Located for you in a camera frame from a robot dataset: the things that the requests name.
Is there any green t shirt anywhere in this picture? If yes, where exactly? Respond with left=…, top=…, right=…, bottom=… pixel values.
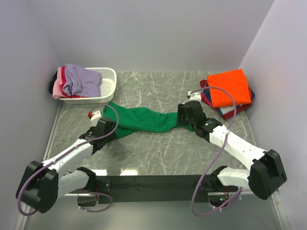
left=103, top=102, right=193, bottom=140

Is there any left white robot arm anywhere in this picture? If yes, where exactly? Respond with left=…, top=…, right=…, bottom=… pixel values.
left=16, top=117, right=118, bottom=216

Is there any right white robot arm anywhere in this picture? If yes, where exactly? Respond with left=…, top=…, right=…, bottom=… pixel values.
left=177, top=101, right=287, bottom=200

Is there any dark red folded t shirt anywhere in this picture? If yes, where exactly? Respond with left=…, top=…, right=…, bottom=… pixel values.
left=199, top=80, right=250, bottom=121

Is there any white folded t shirt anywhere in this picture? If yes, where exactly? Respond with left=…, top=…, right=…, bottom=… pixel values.
left=220, top=106, right=234, bottom=115

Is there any lilac t shirt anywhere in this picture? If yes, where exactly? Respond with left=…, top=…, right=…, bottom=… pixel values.
left=61, top=64, right=101, bottom=98

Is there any white plastic laundry basket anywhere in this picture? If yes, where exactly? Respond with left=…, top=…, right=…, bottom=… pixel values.
left=59, top=68, right=117, bottom=104

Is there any orange folded t shirt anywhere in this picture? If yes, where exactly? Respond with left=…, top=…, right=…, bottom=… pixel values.
left=207, top=69, right=252, bottom=108

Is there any pink t shirt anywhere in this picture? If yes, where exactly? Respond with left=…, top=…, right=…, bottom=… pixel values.
left=52, top=67, right=64, bottom=99

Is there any magenta t shirt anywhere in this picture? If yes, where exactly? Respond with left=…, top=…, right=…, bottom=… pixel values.
left=60, top=64, right=90, bottom=98

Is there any black t shirt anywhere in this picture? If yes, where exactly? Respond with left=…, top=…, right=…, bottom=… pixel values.
left=48, top=71, right=58, bottom=95

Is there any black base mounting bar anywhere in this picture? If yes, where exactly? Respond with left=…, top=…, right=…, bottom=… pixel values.
left=90, top=175, right=201, bottom=202

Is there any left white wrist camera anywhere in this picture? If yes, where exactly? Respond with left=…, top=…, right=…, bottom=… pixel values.
left=88, top=110, right=102, bottom=127

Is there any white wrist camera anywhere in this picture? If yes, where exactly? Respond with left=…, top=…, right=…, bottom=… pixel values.
left=182, top=91, right=201, bottom=104
left=88, top=110, right=102, bottom=127

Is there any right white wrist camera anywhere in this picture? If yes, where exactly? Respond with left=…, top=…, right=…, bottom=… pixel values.
left=182, top=91, right=201, bottom=104

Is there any aluminium rail frame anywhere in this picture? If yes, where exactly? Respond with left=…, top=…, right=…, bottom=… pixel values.
left=13, top=105, right=292, bottom=230

